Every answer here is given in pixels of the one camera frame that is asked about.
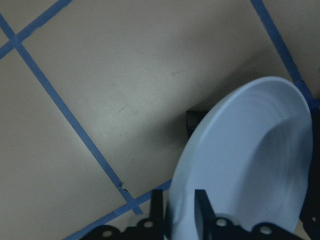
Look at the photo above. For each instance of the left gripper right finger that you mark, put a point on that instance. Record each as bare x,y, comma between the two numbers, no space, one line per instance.
204,215

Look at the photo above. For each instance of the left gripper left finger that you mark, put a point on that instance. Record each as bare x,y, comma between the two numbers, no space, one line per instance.
156,212

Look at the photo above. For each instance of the blue plate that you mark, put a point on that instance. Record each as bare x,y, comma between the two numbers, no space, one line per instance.
251,153

